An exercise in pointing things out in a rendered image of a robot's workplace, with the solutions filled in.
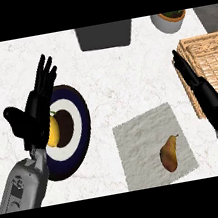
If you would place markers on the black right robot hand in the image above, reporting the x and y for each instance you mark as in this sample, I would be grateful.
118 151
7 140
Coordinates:
211 99

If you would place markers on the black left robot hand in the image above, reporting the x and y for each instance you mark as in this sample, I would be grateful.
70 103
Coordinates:
36 117

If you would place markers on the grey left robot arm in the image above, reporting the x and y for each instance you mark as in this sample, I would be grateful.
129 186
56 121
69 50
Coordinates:
24 185

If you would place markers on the wicker basket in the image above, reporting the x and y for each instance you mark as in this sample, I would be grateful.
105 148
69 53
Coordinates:
213 65

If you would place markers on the brown pear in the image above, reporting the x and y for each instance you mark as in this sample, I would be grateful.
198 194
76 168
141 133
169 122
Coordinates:
169 156

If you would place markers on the grey placemat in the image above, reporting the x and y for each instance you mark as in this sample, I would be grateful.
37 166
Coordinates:
144 145

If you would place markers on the blue and white plate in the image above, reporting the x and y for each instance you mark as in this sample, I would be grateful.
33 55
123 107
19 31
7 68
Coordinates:
77 120

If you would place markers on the grey plant pot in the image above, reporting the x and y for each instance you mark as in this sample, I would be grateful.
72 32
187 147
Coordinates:
168 22

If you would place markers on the dark grey box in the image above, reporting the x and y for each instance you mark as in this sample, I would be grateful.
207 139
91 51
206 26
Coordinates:
105 35

